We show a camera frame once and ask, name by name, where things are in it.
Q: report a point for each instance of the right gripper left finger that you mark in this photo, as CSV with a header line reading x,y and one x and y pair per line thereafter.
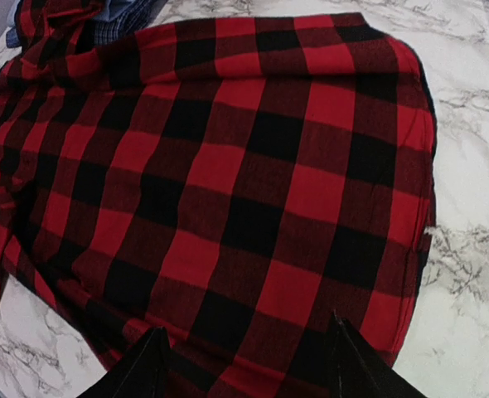
x,y
142,372

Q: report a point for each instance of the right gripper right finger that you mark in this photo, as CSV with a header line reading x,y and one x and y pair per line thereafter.
x,y
355,370

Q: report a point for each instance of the red black plaid shirt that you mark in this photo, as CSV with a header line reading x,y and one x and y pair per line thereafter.
x,y
236,181

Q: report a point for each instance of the blue checked folded shirt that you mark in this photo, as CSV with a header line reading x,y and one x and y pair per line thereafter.
x,y
35,19

